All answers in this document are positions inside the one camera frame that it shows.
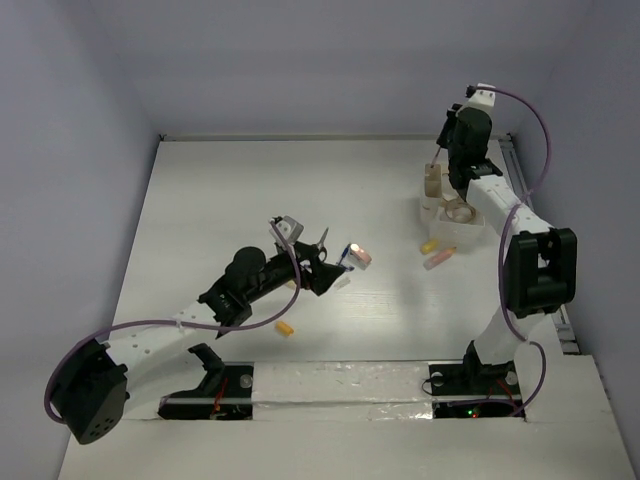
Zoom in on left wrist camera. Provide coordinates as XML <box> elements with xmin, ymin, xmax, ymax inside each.
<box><xmin>270</xmin><ymin>215</ymin><xmax>304</xmax><ymax>247</ymax></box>

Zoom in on beige masking tape roll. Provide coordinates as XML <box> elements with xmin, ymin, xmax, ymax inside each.
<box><xmin>445</xmin><ymin>205</ymin><xmax>476</xmax><ymax>224</ymax></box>

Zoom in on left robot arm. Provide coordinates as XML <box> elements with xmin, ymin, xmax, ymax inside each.
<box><xmin>44</xmin><ymin>241</ymin><xmax>348</xmax><ymax>445</ymax></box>

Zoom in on clear tape roll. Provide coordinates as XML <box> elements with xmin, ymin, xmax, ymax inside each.
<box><xmin>443</xmin><ymin>198</ymin><xmax>467</xmax><ymax>211</ymax></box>

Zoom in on black handled scissors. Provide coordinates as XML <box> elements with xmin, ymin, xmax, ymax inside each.
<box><xmin>310</xmin><ymin>227</ymin><xmax>329</xmax><ymax>262</ymax></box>

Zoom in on blue gel pen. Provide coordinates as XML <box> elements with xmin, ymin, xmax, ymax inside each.
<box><xmin>336</xmin><ymin>244</ymin><xmax>350</xmax><ymax>270</ymax></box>

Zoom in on red gel pen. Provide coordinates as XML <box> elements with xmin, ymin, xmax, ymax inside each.
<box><xmin>431</xmin><ymin>146</ymin><xmax>442</xmax><ymax>167</ymax></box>

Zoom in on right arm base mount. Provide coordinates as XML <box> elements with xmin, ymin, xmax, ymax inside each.
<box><xmin>421</xmin><ymin>362</ymin><xmax>524</xmax><ymax>420</ymax></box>

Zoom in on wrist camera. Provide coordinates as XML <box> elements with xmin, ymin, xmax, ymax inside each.
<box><xmin>270</xmin><ymin>215</ymin><xmax>304</xmax><ymax>247</ymax></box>
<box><xmin>465</xmin><ymin>83</ymin><xmax>496</xmax><ymax>111</ymax></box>

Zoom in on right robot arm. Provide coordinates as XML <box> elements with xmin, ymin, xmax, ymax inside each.
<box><xmin>437</xmin><ymin>103</ymin><xmax>577</xmax><ymax>392</ymax></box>

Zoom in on yellow highlighter cap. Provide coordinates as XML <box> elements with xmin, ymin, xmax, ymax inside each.
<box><xmin>420</xmin><ymin>239</ymin><xmax>439</xmax><ymax>255</ymax></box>

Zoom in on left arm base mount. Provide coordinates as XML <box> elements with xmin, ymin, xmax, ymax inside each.
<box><xmin>157</xmin><ymin>343</ymin><xmax>254</xmax><ymax>421</ymax></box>

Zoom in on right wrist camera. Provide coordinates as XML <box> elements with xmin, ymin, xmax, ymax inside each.
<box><xmin>465</xmin><ymin>83</ymin><xmax>496</xmax><ymax>111</ymax></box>

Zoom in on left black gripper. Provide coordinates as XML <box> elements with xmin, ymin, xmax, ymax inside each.
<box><xmin>245</xmin><ymin>241</ymin><xmax>342</xmax><ymax>303</ymax></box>

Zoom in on pink mini stapler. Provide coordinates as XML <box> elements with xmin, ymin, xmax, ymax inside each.
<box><xmin>347</xmin><ymin>243</ymin><xmax>372</xmax><ymax>270</ymax></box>

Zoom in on white perforated organizer basket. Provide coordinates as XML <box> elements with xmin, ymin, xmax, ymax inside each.
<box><xmin>419</xmin><ymin>163</ymin><xmax>485</xmax><ymax>246</ymax></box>

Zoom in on orange highlighter cap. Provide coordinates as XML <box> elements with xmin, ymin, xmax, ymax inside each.
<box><xmin>275</xmin><ymin>321</ymin><xmax>295</xmax><ymax>338</ymax></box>

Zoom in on pink highlighter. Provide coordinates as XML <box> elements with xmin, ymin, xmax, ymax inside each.
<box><xmin>423</xmin><ymin>247</ymin><xmax>457</xmax><ymax>271</ymax></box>

